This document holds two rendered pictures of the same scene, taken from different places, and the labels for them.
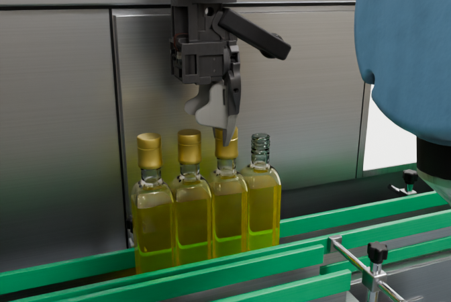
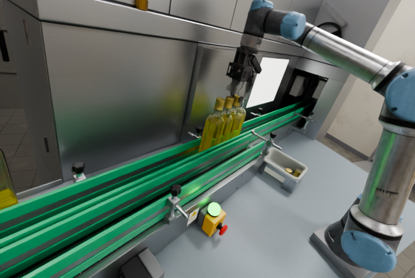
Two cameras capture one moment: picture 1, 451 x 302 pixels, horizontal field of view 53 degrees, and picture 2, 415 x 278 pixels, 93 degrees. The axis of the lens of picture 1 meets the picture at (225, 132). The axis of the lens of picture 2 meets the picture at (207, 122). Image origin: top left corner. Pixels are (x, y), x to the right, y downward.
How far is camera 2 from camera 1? 0.52 m
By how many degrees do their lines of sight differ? 31
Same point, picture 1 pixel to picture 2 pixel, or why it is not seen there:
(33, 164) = (159, 106)
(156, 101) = (205, 82)
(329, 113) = not seen: hidden behind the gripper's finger
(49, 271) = (176, 149)
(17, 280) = (166, 154)
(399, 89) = (406, 112)
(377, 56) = (399, 105)
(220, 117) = (243, 92)
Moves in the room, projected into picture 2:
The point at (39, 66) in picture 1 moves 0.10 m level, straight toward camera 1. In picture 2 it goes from (171, 65) to (190, 73)
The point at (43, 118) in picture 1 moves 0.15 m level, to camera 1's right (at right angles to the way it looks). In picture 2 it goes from (167, 87) to (202, 89)
